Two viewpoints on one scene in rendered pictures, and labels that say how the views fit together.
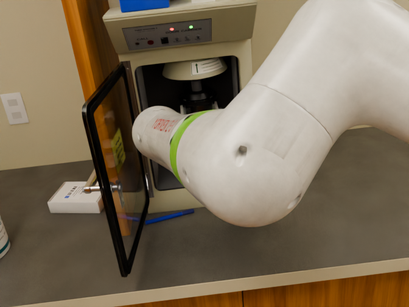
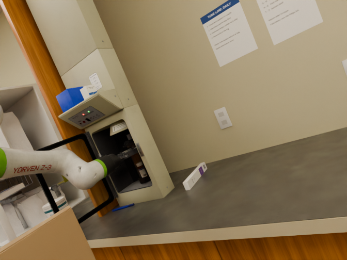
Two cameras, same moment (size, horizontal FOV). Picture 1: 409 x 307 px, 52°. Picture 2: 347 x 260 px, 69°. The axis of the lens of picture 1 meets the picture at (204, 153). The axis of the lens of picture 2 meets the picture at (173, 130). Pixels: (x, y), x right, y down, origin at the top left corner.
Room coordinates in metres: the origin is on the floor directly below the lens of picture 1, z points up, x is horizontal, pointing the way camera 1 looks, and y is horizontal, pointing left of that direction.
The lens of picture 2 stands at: (0.14, -0.96, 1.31)
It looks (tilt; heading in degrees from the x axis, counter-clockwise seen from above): 4 degrees down; 35
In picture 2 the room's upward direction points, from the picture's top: 23 degrees counter-clockwise
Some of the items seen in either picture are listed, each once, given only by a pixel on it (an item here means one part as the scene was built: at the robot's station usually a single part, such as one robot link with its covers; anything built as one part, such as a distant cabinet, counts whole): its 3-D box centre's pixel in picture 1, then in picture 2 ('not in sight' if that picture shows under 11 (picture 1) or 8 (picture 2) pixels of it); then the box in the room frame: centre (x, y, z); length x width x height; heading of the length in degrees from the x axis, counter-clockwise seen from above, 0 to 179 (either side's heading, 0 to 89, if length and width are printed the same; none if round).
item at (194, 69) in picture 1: (193, 59); (123, 125); (1.12, 0.00, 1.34); 0.18 x 0.18 x 0.05
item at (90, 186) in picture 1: (100, 179); not in sight; (0.78, 0.22, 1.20); 0.10 x 0.05 x 0.03; 174
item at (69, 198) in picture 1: (81, 197); not in sight; (1.12, 0.39, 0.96); 0.16 x 0.12 x 0.04; 79
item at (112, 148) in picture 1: (122, 166); (75, 179); (0.85, 0.19, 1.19); 0.30 x 0.01 x 0.40; 174
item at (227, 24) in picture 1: (182, 27); (90, 112); (0.96, 0.02, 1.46); 0.32 x 0.11 x 0.10; 91
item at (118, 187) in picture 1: (118, 194); (56, 191); (0.74, 0.18, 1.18); 0.02 x 0.02 x 0.06; 84
